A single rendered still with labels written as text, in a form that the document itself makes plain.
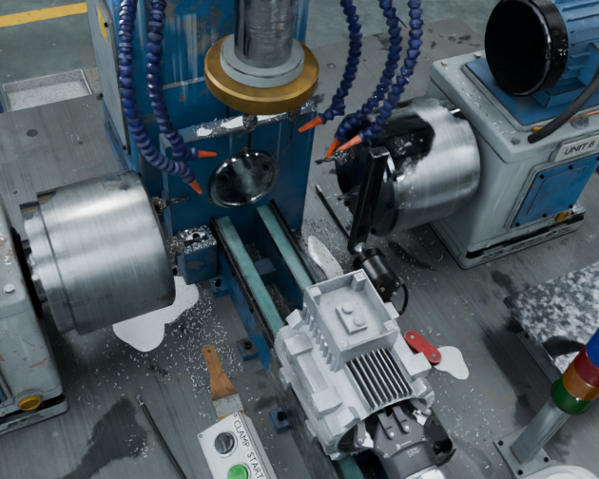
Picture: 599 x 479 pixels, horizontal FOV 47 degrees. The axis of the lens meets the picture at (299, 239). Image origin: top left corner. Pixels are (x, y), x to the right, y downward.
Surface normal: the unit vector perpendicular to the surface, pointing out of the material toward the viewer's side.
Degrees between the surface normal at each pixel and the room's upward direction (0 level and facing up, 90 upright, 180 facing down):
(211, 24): 90
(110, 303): 81
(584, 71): 90
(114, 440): 0
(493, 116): 0
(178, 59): 90
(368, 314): 0
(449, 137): 28
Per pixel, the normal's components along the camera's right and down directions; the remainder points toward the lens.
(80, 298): 0.43, 0.46
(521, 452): -0.90, 0.28
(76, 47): 0.08, -0.63
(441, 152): 0.32, -0.09
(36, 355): 0.42, 0.72
